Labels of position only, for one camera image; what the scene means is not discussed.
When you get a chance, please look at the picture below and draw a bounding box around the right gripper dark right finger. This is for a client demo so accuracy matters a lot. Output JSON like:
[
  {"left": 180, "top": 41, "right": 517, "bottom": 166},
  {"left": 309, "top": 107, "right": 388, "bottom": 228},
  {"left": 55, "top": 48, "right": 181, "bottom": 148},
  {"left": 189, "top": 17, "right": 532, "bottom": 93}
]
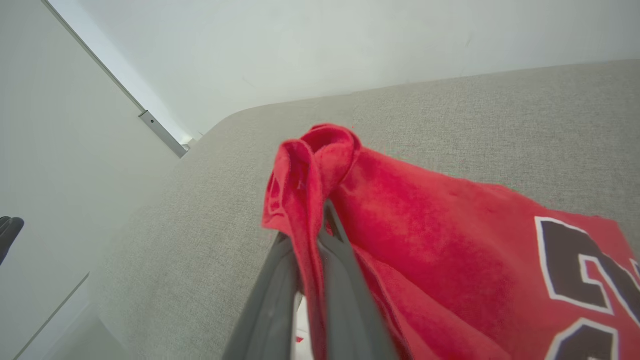
[{"left": 316, "top": 200, "right": 399, "bottom": 360}]

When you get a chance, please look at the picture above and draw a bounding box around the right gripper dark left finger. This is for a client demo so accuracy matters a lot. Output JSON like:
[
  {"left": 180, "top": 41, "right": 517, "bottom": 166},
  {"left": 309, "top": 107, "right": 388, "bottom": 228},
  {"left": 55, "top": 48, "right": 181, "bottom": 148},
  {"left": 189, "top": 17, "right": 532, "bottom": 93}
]
[{"left": 222, "top": 232, "right": 302, "bottom": 360}]

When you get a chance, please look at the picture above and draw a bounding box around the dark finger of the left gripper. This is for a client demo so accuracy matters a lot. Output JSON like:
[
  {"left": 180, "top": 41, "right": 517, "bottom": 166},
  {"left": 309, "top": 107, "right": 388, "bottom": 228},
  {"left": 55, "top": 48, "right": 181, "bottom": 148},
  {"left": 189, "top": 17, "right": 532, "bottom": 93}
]
[{"left": 0, "top": 216, "right": 25, "bottom": 266}]

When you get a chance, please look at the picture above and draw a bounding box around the red white sports jersey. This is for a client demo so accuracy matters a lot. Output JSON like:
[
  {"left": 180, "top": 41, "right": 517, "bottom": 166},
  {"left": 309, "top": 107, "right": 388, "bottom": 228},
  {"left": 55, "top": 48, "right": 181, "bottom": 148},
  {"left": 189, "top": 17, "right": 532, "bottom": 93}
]
[{"left": 261, "top": 123, "right": 640, "bottom": 360}]

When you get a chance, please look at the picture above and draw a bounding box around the grey metal trim strip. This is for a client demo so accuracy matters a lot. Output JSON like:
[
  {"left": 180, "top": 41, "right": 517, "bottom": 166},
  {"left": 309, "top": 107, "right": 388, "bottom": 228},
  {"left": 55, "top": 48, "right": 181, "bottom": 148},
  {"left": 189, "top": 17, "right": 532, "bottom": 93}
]
[{"left": 139, "top": 110, "right": 188, "bottom": 159}]

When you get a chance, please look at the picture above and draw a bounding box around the grey fabric sofa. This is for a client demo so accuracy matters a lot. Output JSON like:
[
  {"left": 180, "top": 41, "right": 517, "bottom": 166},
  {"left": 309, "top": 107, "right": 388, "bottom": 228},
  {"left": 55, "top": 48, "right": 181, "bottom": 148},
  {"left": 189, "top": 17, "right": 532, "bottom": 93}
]
[{"left": 87, "top": 60, "right": 640, "bottom": 360}]

